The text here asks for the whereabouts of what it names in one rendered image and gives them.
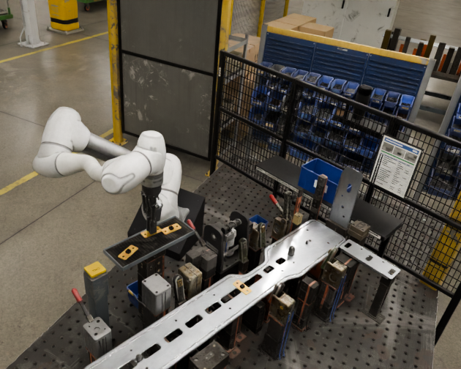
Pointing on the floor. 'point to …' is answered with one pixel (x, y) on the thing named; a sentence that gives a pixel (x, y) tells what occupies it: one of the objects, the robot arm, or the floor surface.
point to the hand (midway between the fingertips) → (151, 224)
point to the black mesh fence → (347, 165)
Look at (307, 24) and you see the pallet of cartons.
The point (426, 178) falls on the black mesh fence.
